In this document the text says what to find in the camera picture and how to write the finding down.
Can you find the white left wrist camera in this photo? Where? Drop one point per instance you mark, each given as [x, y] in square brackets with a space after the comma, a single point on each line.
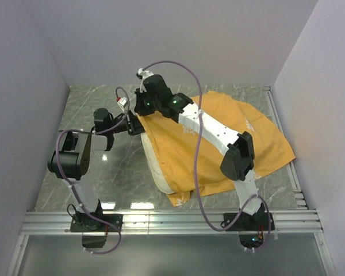
[123, 103]

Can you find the cream quilted pillow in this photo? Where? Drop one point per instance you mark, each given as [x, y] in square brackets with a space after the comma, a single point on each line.
[154, 166]

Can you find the orange pillowcase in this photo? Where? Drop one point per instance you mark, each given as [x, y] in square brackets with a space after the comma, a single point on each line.
[197, 143]

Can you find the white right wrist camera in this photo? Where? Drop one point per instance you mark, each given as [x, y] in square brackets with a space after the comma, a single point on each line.
[143, 74]

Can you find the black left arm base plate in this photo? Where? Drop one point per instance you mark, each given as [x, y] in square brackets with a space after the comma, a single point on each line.
[81, 222]

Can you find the aluminium front rail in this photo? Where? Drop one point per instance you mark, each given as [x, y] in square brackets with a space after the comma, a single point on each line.
[168, 222]

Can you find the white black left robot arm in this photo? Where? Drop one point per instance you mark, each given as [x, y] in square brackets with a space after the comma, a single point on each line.
[70, 162]

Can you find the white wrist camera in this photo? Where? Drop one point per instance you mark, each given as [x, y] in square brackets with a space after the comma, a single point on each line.
[123, 103]
[143, 74]

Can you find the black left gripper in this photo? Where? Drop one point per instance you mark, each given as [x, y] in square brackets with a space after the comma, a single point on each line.
[136, 126]

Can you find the aluminium side rail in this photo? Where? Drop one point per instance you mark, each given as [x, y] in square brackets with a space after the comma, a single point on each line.
[284, 190]

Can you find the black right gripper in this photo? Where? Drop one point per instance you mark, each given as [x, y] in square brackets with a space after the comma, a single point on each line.
[138, 108]

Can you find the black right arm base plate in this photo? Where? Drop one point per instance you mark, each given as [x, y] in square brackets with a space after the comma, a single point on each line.
[246, 223]

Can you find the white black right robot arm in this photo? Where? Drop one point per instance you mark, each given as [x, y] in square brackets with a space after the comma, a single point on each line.
[236, 148]

